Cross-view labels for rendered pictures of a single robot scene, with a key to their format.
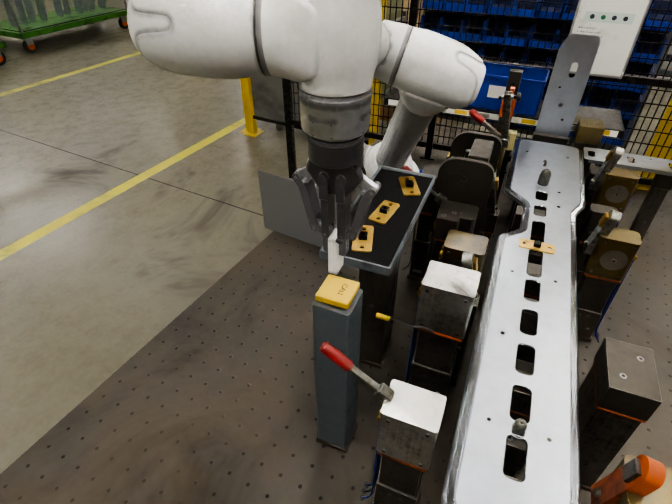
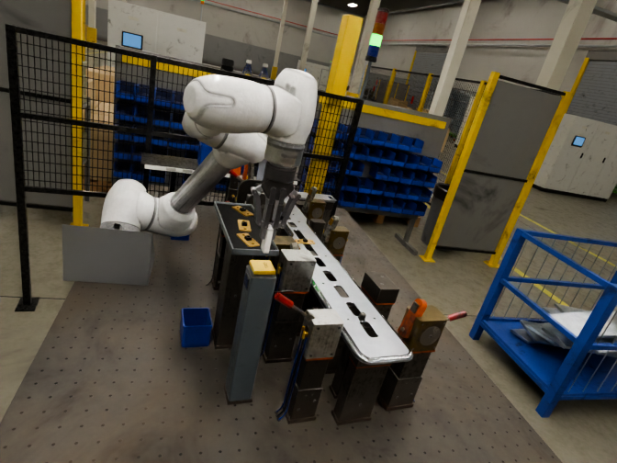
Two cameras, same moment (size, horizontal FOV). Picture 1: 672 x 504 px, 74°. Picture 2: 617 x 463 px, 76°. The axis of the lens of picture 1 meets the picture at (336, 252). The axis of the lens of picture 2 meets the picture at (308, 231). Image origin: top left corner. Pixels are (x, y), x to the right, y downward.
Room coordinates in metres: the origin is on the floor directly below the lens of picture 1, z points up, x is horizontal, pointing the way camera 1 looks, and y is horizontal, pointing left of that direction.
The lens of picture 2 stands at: (-0.16, 0.63, 1.67)
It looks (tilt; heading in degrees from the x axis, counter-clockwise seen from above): 22 degrees down; 312
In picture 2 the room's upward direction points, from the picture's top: 13 degrees clockwise
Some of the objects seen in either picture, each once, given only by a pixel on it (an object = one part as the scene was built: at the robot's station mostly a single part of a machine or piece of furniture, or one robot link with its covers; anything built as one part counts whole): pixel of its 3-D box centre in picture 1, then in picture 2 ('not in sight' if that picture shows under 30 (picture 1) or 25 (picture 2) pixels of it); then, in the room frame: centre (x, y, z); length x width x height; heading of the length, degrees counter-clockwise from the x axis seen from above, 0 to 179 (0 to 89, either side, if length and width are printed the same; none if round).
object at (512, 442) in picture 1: (496, 475); (349, 358); (0.39, -0.30, 0.84); 0.05 x 0.05 x 0.29; 68
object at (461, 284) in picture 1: (430, 346); (282, 308); (0.64, -0.21, 0.90); 0.13 x 0.08 x 0.41; 68
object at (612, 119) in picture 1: (497, 107); (223, 169); (1.79, -0.66, 1.02); 0.90 x 0.22 x 0.03; 68
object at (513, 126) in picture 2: not in sight; (493, 180); (1.41, -3.76, 1.00); 1.04 x 0.14 x 2.00; 61
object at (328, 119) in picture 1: (335, 109); (284, 152); (0.55, 0.00, 1.47); 0.09 x 0.09 x 0.06
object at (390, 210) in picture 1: (384, 210); (244, 224); (0.79, -0.10, 1.17); 0.08 x 0.04 x 0.01; 150
